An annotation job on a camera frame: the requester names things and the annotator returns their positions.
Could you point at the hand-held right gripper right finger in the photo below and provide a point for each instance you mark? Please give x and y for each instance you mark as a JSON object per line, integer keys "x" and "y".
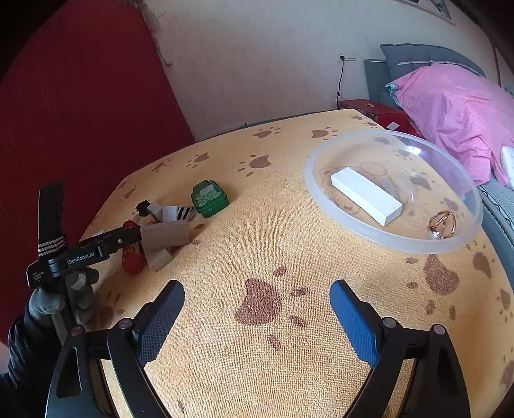
{"x": 349, "y": 321}

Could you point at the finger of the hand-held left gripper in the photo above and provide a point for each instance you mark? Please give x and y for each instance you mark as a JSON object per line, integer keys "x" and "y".
{"x": 120, "y": 243}

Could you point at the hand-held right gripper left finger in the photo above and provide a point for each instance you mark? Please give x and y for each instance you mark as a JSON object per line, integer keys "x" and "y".
{"x": 160, "y": 321}

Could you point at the red cylindrical can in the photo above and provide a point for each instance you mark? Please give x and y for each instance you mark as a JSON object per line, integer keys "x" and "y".
{"x": 132, "y": 261}

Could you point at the black ribbed plastic cap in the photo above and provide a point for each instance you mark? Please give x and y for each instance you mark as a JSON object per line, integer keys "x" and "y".
{"x": 141, "y": 208}

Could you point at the pale wooden block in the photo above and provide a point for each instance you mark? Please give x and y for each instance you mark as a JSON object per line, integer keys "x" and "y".
{"x": 158, "y": 259}

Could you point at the white usb charger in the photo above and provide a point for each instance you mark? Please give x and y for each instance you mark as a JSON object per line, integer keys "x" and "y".
{"x": 154, "y": 211}

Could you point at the zebra striped white block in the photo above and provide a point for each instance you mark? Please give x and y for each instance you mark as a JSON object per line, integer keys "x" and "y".
{"x": 185, "y": 212}

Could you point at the green tin box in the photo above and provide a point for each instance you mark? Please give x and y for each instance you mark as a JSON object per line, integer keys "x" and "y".
{"x": 209, "y": 199}

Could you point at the clear plastic bowl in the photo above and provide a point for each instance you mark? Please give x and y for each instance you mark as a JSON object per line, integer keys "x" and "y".
{"x": 441, "y": 160}

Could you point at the person's left hand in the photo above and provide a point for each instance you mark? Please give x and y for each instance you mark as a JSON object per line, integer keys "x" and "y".
{"x": 40, "y": 317}

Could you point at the long white block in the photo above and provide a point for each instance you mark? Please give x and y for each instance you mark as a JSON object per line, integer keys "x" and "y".
{"x": 365, "y": 195}

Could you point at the orange paw print blanket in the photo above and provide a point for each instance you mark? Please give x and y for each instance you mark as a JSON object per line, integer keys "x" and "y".
{"x": 261, "y": 225}

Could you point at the red quilted panel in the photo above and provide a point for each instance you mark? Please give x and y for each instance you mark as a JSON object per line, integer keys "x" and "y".
{"x": 80, "y": 100}

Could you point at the grey mattress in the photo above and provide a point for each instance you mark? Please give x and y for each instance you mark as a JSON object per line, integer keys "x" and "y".
{"x": 500, "y": 209}

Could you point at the red patterned box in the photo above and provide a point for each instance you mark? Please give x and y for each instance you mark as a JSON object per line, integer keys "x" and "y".
{"x": 395, "y": 122}

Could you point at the red cardboard box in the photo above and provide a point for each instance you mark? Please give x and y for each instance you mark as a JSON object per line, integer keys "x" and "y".
{"x": 357, "y": 106}

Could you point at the pink dotted quilt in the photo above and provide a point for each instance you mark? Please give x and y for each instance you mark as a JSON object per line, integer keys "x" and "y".
{"x": 449, "y": 108}

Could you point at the grey padded headboard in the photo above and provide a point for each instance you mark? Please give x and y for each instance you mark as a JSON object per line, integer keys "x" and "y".
{"x": 421, "y": 54}

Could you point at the white wall socket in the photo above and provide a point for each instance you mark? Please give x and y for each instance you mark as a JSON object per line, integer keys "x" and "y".
{"x": 347, "y": 56}

